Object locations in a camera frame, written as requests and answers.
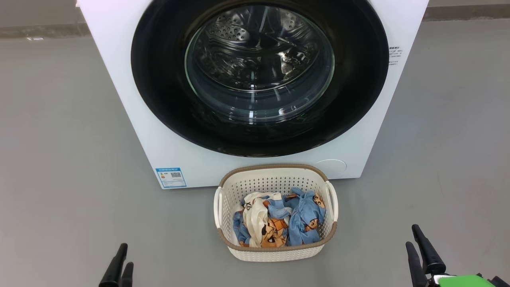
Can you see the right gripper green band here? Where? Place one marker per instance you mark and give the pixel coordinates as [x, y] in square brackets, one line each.
[462, 281]

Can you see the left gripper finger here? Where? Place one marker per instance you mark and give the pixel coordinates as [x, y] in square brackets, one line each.
[127, 277]
[113, 267]

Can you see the cream cartoon print garment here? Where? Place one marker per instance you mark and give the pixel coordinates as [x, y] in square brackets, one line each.
[255, 217]

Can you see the washing machine glass door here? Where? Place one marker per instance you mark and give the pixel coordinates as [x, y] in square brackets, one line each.
[159, 79]

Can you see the white front-load washing machine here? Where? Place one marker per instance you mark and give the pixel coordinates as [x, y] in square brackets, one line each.
[139, 131]

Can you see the stainless steel washing machine drum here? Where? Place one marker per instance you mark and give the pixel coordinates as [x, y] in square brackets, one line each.
[259, 59]

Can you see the blue energy label sticker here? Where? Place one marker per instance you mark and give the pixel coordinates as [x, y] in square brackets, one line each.
[171, 177]

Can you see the round white filter cover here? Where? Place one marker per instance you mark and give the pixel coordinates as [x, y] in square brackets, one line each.
[330, 168]

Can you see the cream perforated laundry basket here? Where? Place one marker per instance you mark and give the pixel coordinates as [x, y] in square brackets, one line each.
[275, 253]

